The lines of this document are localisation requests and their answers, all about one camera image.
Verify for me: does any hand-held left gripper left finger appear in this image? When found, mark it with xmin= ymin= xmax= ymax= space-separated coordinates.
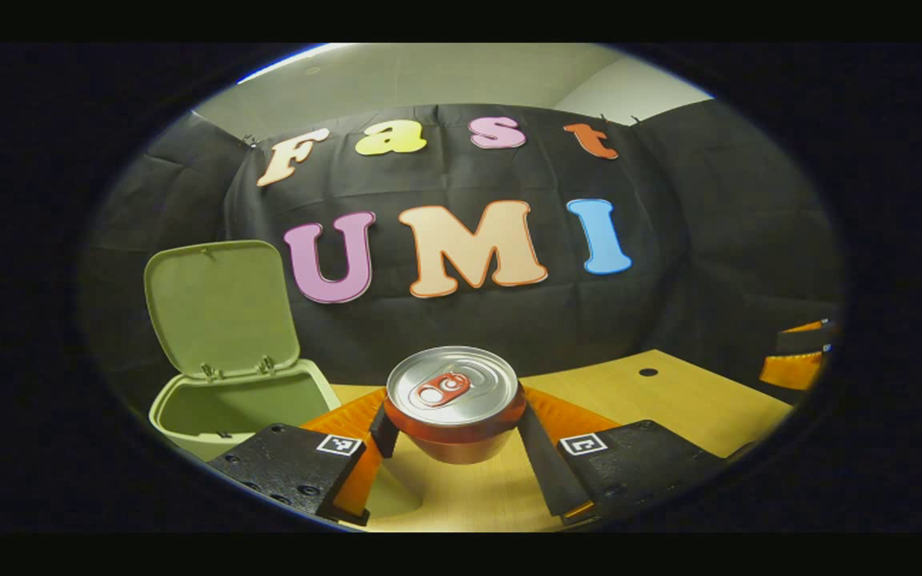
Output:
xmin=206 ymin=388 xmax=400 ymax=529

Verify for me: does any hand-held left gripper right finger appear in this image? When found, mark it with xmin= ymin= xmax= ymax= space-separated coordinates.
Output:
xmin=515 ymin=386 xmax=730 ymax=526

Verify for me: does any red pop can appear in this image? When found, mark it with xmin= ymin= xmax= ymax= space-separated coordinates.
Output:
xmin=383 ymin=346 xmax=527 ymax=466

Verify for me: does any green desktop garbage bin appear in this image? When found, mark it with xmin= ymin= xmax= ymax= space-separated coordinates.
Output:
xmin=143 ymin=240 xmax=342 ymax=463

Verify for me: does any wooden desktop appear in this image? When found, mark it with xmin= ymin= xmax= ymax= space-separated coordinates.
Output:
xmin=325 ymin=349 xmax=794 ymax=533

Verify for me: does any black backdrop cloth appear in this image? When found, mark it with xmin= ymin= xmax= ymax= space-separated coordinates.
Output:
xmin=81 ymin=100 xmax=844 ymax=417

